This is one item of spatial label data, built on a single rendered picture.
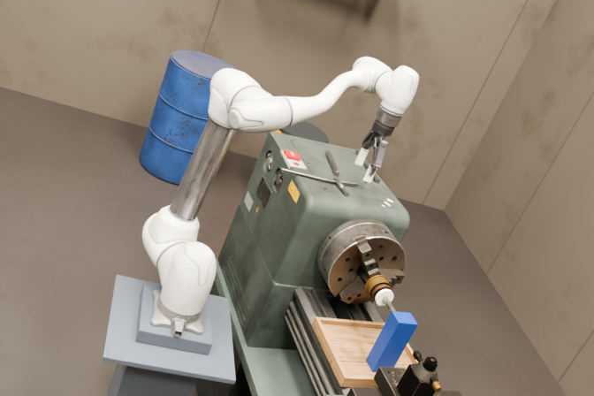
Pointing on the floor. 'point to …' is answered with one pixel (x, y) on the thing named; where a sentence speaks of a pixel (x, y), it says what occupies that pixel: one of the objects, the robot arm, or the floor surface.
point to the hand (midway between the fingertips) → (363, 171)
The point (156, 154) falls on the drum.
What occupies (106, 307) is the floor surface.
